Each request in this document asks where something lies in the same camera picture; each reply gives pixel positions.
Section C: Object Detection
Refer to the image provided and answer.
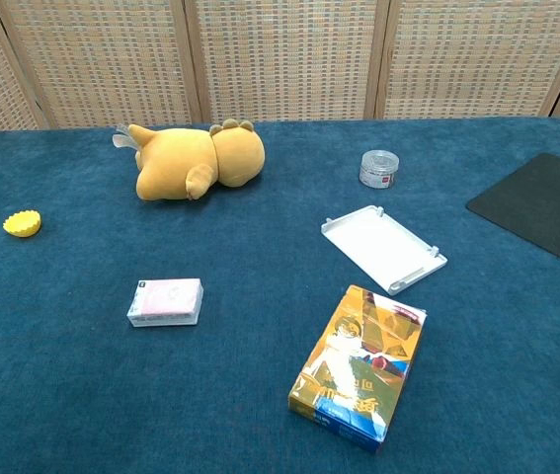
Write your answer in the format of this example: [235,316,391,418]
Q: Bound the small yellow round object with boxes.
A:
[2,208,43,239]

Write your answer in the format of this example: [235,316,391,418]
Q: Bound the blue table cloth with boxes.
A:
[0,116,560,474]

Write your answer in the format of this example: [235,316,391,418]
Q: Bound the clear round plastic jar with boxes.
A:
[359,149,401,190]

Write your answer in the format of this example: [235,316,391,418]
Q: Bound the yellow plush dinosaur toy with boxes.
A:
[112,118,267,201]

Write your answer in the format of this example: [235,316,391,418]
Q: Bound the yellow and blue snack box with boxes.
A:
[287,284,429,440]

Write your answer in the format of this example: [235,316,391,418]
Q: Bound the woven bamboo folding screen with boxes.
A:
[0,0,560,133]

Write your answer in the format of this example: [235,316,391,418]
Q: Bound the black square mouse pad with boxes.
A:
[465,152,560,277]

